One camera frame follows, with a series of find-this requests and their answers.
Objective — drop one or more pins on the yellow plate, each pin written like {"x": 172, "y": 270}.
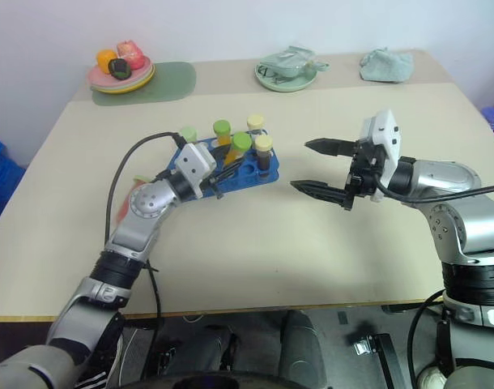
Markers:
{"x": 117, "y": 91}

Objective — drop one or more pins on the yellow tube with green cap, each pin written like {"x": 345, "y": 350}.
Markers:
{"x": 222, "y": 128}

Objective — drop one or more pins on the pale green towel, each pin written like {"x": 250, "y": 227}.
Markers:
{"x": 386, "y": 67}

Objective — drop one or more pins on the blue plastic crate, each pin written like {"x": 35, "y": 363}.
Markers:
{"x": 0, "y": 174}

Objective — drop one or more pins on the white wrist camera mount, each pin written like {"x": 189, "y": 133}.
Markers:
{"x": 386, "y": 133}
{"x": 192, "y": 164}

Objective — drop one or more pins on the tube with pale green cap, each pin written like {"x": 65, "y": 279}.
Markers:
{"x": 188, "y": 133}

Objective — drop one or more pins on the grey trouser leg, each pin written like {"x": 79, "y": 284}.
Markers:
{"x": 202, "y": 346}

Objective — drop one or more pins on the red tube with green cap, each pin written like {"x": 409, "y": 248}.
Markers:
{"x": 124, "y": 208}

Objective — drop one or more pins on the pink plate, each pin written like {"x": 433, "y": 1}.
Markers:
{"x": 99, "y": 79}

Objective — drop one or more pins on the grey rounded shape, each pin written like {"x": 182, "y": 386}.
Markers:
{"x": 301, "y": 344}

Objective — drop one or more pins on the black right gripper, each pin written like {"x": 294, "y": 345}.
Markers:
{"x": 362, "y": 170}

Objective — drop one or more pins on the pale green plate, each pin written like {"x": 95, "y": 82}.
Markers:
{"x": 285, "y": 83}

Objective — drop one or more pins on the dark toy food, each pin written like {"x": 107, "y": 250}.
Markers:
{"x": 120, "y": 69}

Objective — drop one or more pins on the blue test tube rack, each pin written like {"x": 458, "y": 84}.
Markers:
{"x": 249, "y": 173}

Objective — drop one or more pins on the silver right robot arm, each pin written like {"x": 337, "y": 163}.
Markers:
{"x": 449, "y": 186}

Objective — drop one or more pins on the green table mat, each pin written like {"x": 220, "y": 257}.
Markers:
{"x": 174, "y": 83}

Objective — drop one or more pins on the white round object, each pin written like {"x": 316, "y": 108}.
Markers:
{"x": 431, "y": 377}

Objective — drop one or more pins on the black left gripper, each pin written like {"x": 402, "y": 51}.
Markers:
{"x": 215, "y": 189}

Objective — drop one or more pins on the pink toy cake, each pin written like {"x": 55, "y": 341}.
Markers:
{"x": 130, "y": 54}

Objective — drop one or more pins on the orange tube with green cap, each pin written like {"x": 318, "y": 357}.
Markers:
{"x": 239, "y": 142}

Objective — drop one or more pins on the black metal bracket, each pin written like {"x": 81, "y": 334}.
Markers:
{"x": 376, "y": 348}

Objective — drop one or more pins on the black sneaker with white stripes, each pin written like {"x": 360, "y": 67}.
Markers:
{"x": 97, "y": 364}

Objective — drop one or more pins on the dark tube with cream cap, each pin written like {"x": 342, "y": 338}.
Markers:
{"x": 264, "y": 146}

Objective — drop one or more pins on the orange toy fruit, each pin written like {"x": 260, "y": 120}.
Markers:
{"x": 104, "y": 61}

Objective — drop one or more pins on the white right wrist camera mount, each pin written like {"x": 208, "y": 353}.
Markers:
{"x": 386, "y": 133}

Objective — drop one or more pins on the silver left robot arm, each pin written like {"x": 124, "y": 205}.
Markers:
{"x": 137, "y": 227}

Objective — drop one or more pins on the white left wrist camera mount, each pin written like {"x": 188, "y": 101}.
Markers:
{"x": 192, "y": 164}

